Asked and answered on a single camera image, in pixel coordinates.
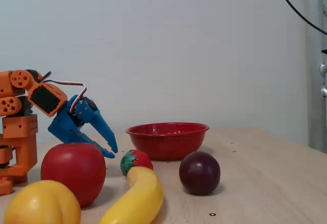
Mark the red toy apple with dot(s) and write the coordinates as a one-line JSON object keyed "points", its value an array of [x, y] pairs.
{"points": [[74, 173]]}

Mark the dark purple plum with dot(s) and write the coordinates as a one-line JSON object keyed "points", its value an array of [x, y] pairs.
{"points": [[199, 173]]}

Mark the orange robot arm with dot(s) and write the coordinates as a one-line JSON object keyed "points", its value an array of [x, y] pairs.
{"points": [[18, 129]]}

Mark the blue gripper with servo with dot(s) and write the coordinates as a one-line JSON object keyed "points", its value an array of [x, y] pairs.
{"points": [[67, 125]]}

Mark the grey metal stand post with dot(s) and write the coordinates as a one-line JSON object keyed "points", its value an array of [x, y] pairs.
{"points": [[315, 119]]}

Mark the red toy strawberry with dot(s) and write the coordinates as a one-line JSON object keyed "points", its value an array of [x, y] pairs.
{"points": [[140, 159]]}

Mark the yellow orange toy peach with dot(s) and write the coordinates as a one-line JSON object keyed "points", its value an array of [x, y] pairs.
{"points": [[41, 203]]}

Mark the red speckled enamel bowl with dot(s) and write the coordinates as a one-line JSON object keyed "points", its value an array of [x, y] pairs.
{"points": [[166, 145]]}

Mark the yellow toy banana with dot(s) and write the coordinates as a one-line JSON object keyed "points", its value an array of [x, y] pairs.
{"points": [[143, 193]]}

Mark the silver metal clamp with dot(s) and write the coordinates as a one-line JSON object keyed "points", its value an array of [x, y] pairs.
{"points": [[324, 68]]}

